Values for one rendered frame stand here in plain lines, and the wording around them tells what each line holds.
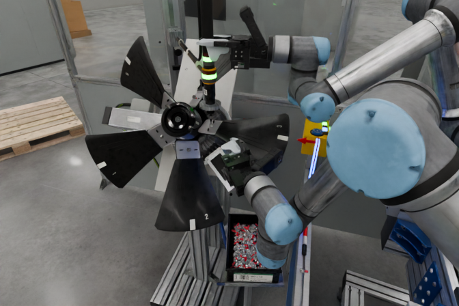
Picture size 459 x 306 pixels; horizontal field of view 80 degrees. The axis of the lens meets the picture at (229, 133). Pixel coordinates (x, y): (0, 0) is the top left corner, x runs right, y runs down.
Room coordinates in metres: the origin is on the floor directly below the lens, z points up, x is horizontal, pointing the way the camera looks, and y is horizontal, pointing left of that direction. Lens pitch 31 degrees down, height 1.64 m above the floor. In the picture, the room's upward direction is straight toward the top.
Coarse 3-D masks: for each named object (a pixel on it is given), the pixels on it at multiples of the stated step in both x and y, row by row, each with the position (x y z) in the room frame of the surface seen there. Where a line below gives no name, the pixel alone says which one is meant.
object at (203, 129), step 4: (208, 120) 0.84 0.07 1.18; (212, 120) 0.84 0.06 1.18; (216, 120) 0.84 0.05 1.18; (204, 124) 0.81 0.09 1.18; (208, 124) 0.81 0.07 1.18; (212, 124) 0.81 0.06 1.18; (216, 124) 0.81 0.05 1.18; (220, 124) 0.81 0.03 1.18; (200, 128) 0.79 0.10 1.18; (204, 128) 0.79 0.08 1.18; (212, 128) 0.79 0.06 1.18; (216, 128) 0.79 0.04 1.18; (200, 132) 0.77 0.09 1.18; (204, 132) 0.76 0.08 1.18; (208, 132) 0.76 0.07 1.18; (212, 132) 0.76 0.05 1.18
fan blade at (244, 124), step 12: (228, 120) 0.83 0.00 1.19; (240, 120) 0.83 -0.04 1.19; (252, 120) 0.82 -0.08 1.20; (264, 120) 0.81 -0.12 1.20; (276, 120) 0.80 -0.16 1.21; (288, 120) 0.79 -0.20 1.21; (216, 132) 0.76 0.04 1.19; (228, 132) 0.76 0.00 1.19; (240, 132) 0.75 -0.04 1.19; (252, 132) 0.75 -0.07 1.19; (264, 132) 0.75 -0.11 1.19; (276, 132) 0.75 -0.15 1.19; (288, 132) 0.74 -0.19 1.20; (252, 144) 0.70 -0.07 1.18; (264, 144) 0.70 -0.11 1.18; (276, 144) 0.70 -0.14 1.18
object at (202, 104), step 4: (200, 72) 0.85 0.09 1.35; (200, 80) 0.84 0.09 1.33; (200, 84) 0.83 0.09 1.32; (204, 96) 0.82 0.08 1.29; (204, 100) 0.82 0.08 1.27; (216, 100) 0.82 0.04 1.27; (200, 104) 0.79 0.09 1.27; (204, 104) 0.79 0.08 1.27; (216, 104) 0.79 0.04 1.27; (220, 104) 0.79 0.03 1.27; (204, 108) 0.77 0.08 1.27; (208, 108) 0.77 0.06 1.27; (212, 108) 0.77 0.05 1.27; (216, 108) 0.77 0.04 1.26
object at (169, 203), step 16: (176, 160) 0.71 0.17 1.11; (192, 160) 0.74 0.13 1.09; (176, 176) 0.68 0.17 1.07; (192, 176) 0.70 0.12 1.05; (208, 176) 0.73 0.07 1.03; (176, 192) 0.65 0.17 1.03; (192, 192) 0.66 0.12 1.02; (208, 192) 0.68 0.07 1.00; (160, 208) 0.60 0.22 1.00; (176, 208) 0.61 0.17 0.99; (192, 208) 0.62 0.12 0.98; (208, 208) 0.64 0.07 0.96; (160, 224) 0.57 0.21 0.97; (176, 224) 0.58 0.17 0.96; (208, 224) 0.60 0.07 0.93
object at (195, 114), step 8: (176, 104) 0.81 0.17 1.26; (184, 104) 0.81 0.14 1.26; (168, 112) 0.81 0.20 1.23; (176, 112) 0.80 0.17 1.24; (184, 112) 0.79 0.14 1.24; (192, 112) 0.78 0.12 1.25; (200, 112) 0.88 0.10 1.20; (168, 120) 0.78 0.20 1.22; (184, 120) 0.77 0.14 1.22; (192, 120) 0.77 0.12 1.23; (200, 120) 0.81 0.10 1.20; (168, 128) 0.77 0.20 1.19; (176, 128) 0.76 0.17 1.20; (184, 128) 0.76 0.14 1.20; (192, 128) 0.75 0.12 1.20; (176, 136) 0.74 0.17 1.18; (184, 136) 0.75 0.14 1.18; (192, 136) 0.78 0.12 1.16; (200, 136) 0.82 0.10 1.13
